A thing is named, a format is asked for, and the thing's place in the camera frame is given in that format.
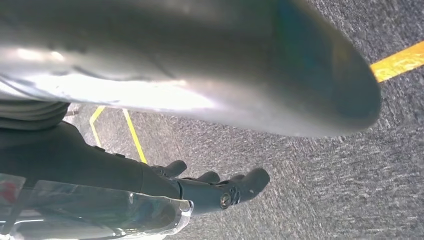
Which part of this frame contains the yellow floor tape square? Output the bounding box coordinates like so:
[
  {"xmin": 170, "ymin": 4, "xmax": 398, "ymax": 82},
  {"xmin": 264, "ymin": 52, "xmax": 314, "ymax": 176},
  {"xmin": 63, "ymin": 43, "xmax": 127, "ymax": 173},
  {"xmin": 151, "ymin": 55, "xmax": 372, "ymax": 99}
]
[
  {"xmin": 88, "ymin": 105, "xmax": 149, "ymax": 165},
  {"xmin": 369, "ymin": 40, "xmax": 424, "ymax": 84}
]

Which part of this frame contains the silver robot leg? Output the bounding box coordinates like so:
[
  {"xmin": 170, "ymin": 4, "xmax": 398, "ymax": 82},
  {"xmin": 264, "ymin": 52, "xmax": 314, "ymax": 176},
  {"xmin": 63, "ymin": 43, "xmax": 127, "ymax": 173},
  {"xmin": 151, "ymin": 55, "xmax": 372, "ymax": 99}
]
[{"xmin": 0, "ymin": 0, "xmax": 382, "ymax": 138}]

